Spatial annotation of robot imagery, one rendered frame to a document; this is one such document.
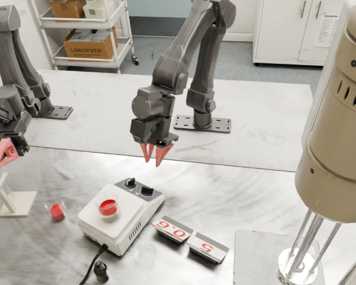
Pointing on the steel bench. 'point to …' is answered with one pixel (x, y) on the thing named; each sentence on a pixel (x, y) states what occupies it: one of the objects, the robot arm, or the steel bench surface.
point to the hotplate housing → (150, 207)
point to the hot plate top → (125, 203)
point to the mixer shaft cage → (303, 257)
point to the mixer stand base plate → (265, 257)
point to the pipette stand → (21, 197)
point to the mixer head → (339, 126)
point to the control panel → (138, 190)
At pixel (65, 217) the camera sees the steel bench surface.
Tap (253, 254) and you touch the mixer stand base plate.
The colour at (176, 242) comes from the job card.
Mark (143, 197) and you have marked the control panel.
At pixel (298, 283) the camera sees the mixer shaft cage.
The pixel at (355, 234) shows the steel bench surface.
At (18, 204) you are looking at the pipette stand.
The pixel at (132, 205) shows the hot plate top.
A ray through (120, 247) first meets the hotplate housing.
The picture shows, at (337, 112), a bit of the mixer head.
